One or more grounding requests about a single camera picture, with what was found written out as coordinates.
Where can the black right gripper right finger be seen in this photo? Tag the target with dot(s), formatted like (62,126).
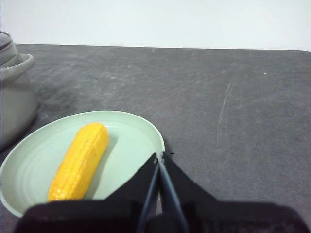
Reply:
(243,218)

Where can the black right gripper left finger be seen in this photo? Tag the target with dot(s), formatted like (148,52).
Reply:
(97,218)

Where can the yellow corn cob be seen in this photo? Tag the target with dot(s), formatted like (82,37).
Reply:
(80,162)

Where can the pale green round plate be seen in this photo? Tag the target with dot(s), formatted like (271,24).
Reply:
(126,145)

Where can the pale green electric steamer pot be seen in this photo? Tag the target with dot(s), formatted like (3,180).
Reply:
(14,109)

